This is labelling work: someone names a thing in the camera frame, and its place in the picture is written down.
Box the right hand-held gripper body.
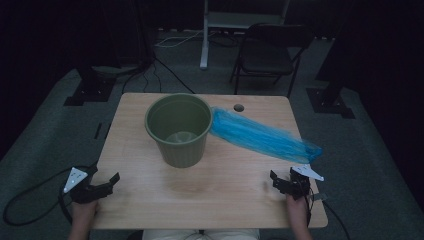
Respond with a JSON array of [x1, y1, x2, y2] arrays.
[[282, 163, 325, 201]]

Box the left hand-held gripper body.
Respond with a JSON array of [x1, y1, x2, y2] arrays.
[[62, 167, 115, 205]]

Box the blue plastic bag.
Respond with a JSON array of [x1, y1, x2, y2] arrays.
[[208, 106, 324, 165]]

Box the green plastic bin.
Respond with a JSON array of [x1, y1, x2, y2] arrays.
[[144, 92, 214, 169]]

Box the person's left hand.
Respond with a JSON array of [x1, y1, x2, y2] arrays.
[[71, 199, 100, 225]]

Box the person's right hand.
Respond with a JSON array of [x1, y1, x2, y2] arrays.
[[285, 194, 310, 222]]

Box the black stand base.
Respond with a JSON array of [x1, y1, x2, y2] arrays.
[[305, 85, 356, 120], [62, 64, 117, 107]]

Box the person's light trousers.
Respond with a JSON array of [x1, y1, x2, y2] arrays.
[[141, 228, 261, 240]]

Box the black folding chair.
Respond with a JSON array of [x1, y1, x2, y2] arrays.
[[229, 22, 315, 98]]

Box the white metal stand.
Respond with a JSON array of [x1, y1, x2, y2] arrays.
[[198, 0, 292, 70]]

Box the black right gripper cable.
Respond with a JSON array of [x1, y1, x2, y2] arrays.
[[308, 186, 352, 240]]

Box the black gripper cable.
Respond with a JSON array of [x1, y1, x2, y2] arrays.
[[308, 186, 352, 240], [2, 164, 98, 228]]

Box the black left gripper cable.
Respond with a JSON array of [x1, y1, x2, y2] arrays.
[[2, 164, 98, 228]]

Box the black floor cable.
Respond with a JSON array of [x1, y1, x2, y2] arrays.
[[120, 55, 197, 95]]

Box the white floor cable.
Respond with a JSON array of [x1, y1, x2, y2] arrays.
[[154, 29, 205, 48]]

